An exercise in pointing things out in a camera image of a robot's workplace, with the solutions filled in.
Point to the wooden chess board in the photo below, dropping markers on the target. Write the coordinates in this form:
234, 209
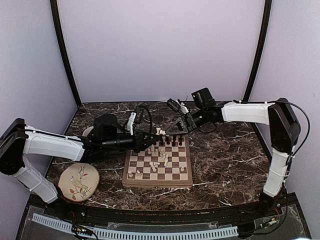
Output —
160, 165

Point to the floral ceramic mug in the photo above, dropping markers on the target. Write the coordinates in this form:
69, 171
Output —
89, 132

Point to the right black frame post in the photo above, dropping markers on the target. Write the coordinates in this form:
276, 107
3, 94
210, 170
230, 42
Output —
259, 49

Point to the grey slotted cable duct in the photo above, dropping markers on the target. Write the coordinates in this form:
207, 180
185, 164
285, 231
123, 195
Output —
121, 231

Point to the black chess rook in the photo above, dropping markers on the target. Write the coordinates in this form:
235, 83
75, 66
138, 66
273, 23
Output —
180, 141

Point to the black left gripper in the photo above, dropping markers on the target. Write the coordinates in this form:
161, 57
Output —
140, 144

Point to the bird painted ceramic plate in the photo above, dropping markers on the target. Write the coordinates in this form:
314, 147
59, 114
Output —
79, 181

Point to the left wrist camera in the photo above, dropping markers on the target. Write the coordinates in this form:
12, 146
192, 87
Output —
135, 118

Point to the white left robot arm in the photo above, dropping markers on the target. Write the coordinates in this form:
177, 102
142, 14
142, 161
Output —
20, 140

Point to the black frame post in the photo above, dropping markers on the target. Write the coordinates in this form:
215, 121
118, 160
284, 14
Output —
259, 49
63, 51

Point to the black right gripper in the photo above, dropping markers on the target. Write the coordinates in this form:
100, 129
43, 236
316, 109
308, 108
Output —
190, 125

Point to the left black frame post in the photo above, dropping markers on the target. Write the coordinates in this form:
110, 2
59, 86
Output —
63, 51

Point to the black front rail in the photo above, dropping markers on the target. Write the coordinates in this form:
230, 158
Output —
226, 214

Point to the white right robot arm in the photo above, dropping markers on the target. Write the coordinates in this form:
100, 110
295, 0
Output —
277, 116

